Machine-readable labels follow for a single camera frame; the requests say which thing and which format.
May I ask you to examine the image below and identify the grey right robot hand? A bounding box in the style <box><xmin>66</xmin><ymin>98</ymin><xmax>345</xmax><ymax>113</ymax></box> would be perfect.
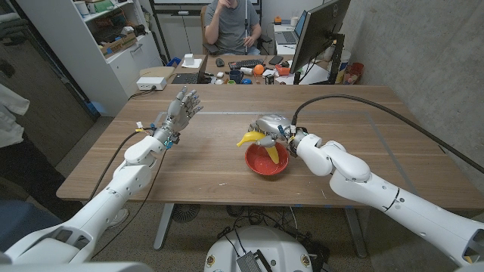
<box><xmin>249</xmin><ymin>113</ymin><xmax>305</xmax><ymax>153</ymax></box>

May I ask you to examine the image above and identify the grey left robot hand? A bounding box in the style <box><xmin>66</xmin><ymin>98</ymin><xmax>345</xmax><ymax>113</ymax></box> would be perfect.
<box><xmin>152</xmin><ymin>85</ymin><xmax>204</xmax><ymax>149</ymax></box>

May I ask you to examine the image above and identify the yellow toy banana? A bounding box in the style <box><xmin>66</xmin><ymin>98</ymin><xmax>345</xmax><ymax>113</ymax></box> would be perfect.
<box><xmin>236</xmin><ymin>130</ymin><xmax>281</xmax><ymax>165</ymax></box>

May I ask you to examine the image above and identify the red bowl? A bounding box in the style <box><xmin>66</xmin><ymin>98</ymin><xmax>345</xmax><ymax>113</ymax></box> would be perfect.
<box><xmin>244</xmin><ymin>141</ymin><xmax>290</xmax><ymax>177</ymax></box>

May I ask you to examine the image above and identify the black laptop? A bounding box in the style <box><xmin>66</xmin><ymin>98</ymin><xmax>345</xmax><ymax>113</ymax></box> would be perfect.
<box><xmin>170</xmin><ymin>55</ymin><xmax>209</xmax><ymax>85</ymax></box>

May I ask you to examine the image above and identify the white power box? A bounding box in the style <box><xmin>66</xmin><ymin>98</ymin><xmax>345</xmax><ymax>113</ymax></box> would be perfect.
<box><xmin>135</xmin><ymin>76</ymin><xmax>168</xmax><ymax>92</ymax></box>

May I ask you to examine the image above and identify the black keyboard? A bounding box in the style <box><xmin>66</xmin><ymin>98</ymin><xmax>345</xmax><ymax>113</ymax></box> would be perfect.
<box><xmin>228</xmin><ymin>58</ymin><xmax>266</xmax><ymax>71</ymax></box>

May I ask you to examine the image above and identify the open silver laptop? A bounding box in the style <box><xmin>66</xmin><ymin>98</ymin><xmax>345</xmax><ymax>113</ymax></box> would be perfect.
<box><xmin>274</xmin><ymin>10</ymin><xmax>309</xmax><ymax>46</ymax></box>

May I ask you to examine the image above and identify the cardboard box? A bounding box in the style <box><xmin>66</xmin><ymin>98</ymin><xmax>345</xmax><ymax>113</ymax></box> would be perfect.
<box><xmin>98</xmin><ymin>31</ymin><xmax>138</xmax><ymax>59</ymax></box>

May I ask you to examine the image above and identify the red bag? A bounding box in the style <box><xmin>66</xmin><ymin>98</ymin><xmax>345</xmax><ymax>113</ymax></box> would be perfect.
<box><xmin>343</xmin><ymin>61</ymin><xmax>365</xmax><ymax>85</ymax></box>

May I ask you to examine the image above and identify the white shelf cabinet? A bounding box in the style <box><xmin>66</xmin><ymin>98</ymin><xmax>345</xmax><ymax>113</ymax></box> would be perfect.
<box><xmin>17</xmin><ymin>0</ymin><xmax>164</xmax><ymax>117</ymax></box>

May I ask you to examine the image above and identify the round floor fan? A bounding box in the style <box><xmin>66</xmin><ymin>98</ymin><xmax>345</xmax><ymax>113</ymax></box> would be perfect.
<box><xmin>171</xmin><ymin>203</ymin><xmax>202</xmax><ymax>224</ymax></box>

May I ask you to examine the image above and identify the seated person grey shirt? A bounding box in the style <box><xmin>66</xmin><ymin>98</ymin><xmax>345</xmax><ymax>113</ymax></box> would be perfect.
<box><xmin>203</xmin><ymin>0</ymin><xmax>263</xmax><ymax>57</ymax></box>

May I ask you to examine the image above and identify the black computer monitor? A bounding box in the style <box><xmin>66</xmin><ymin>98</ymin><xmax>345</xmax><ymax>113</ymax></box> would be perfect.
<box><xmin>290</xmin><ymin>0</ymin><xmax>352</xmax><ymax>85</ymax></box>

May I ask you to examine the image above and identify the thin white stick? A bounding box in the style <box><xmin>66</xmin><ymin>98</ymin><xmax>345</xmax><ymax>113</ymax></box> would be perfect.
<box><xmin>244</xmin><ymin>0</ymin><xmax>250</xmax><ymax>54</ymax></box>

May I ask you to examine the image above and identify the grey table leg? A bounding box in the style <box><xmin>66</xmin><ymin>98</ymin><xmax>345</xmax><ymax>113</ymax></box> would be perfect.
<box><xmin>153</xmin><ymin>203</ymin><xmax>175</xmax><ymax>251</ymax></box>
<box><xmin>343</xmin><ymin>207</ymin><xmax>369</xmax><ymax>259</ymax></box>

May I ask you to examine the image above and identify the white robot torso base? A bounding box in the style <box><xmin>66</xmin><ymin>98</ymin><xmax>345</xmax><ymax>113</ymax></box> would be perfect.
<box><xmin>203</xmin><ymin>225</ymin><xmax>315</xmax><ymax>272</ymax></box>

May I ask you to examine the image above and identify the standing person white jacket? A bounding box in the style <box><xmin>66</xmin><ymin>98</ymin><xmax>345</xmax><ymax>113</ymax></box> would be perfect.
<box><xmin>0</xmin><ymin>13</ymin><xmax>129</xmax><ymax>230</ymax></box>

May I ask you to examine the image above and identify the dark blue seat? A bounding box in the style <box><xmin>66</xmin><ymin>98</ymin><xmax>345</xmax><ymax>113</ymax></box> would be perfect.
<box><xmin>0</xmin><ymin>199</ymin><xmax>64</xmax><ymax>252</ymax></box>

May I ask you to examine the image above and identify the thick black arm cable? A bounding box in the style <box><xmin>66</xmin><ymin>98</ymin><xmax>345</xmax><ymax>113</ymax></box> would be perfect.
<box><xmin>290</xmin><ymin>94</ymin><xmax>484</xmax><ymax>175</ymax></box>
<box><xmin>88</xmin><ymin>128</ymin><xmax>154</xmax><ymax>200</ymax></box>

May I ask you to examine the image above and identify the thin black cable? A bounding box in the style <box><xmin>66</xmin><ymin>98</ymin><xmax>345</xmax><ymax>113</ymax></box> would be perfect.
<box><xmin>89</xmin><ymin>149</ymin><xmax>169</xmax><ymax>261</ymax></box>

